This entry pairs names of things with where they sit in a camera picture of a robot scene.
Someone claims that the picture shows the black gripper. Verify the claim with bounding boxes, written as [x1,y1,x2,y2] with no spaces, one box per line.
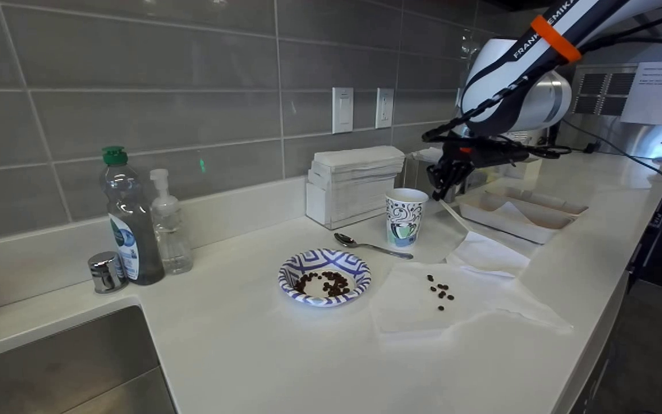
[425,135,528,202]

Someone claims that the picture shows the patterned paper cup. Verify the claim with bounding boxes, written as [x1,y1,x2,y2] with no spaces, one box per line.
[383,187,430,253]

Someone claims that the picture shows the white folded napkin pile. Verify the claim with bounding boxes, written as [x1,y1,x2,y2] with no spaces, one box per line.
[408,144,445,166]

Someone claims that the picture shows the small white container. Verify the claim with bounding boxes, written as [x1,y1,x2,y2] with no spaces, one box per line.
[498,157,544,192]

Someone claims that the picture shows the beige plastic tray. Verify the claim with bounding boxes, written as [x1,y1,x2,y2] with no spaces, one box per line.
[455,180,591,248]

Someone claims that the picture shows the small folded white napkin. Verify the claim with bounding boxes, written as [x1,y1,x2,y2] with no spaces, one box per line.
[452,230,532,277]

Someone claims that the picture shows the white napkin stack dispenser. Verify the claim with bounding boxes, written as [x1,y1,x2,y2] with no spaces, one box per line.
[304,144,406,230]

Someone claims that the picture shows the metal spoon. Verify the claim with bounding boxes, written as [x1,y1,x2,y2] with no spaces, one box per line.
[334,230,416,263]

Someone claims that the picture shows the scattered loose coffee beans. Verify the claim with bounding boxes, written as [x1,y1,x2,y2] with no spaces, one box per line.
[423,272,458,312]

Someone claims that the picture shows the large white paper napkin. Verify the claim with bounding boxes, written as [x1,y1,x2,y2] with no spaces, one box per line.
[371,259,577,341]

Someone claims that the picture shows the blue patterned paper plate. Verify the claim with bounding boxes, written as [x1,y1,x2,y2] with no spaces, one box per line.
[276,247,375,310]

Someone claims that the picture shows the coffee bean pile on plate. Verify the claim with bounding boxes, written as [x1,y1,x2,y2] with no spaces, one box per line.
[291,269,352,302]

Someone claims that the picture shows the clear pump soap bottle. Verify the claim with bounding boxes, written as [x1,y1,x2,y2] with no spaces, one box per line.
[147,166,194,277]

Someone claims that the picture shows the green cap dish soap bottle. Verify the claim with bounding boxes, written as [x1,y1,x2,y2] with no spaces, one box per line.
[99,144,165,288]

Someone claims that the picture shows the stainless steel sink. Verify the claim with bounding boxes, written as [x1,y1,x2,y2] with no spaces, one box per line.
[0,303,178,414]

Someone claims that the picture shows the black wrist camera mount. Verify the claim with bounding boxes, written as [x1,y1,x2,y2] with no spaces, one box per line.
[498,133,573,164]

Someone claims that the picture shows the white wall outlet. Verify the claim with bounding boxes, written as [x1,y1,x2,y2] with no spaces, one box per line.
[371,85,394,128]
[330,85,355,135]

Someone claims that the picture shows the black cable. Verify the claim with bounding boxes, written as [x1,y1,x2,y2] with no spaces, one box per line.
[568,120,662,187]

